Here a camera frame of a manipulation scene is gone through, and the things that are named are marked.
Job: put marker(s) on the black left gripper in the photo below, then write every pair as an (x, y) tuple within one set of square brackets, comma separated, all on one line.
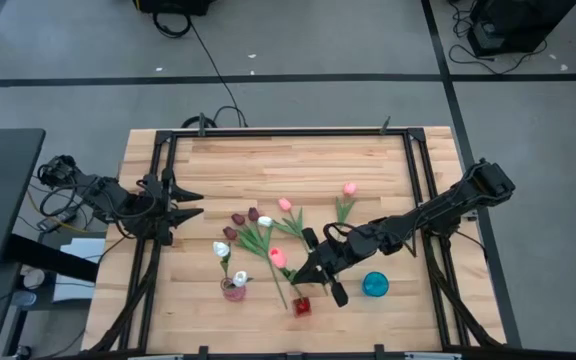
[(160, 210)]

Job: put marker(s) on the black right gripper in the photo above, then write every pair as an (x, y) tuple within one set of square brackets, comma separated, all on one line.
[(343, 247)]

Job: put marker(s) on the pink artificial tulip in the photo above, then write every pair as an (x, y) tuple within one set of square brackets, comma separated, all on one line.
[(284, 204), (350, 188), (277, 257)]

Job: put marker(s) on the dark red artificial tulip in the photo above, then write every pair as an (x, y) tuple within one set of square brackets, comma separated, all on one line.
[(253, 214), (230, 233), (238, 219)]

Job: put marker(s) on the blue round glass vase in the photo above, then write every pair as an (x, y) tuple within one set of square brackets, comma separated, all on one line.
[(375, 284)]

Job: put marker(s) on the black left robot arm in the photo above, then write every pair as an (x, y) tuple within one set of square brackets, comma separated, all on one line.
[(103, 195)]

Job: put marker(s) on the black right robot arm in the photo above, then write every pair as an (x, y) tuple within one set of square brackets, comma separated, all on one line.
[(443, 207)]

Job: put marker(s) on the red square glass vase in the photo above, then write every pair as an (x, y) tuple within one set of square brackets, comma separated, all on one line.
[(302, 309)]

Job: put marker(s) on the pink round glass vase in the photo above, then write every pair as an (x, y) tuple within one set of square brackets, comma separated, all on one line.
[(233, 295)]

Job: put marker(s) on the white flat box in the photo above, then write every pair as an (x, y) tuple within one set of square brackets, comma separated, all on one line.
[(90, 250)]

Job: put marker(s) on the black power adapter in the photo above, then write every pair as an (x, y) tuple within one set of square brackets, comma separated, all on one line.
[(58, 220)]

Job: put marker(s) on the black slanted bar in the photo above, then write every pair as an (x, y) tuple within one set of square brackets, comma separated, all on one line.
[(53, 260)]

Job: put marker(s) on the white plastic bar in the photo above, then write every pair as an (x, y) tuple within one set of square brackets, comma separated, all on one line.
[(155, 357), (433, 357)]

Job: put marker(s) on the white round cup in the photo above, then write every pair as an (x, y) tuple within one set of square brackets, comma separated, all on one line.
[(34, 279)]

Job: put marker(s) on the black box on floor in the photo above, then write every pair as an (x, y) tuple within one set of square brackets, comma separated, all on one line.
[(173, 6)]

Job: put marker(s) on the black floor equipment case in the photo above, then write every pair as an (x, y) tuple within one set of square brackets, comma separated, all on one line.
[(518, 25)]

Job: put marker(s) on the black aluminium table frame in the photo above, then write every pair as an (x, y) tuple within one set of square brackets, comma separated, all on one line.
[(293, 132)]

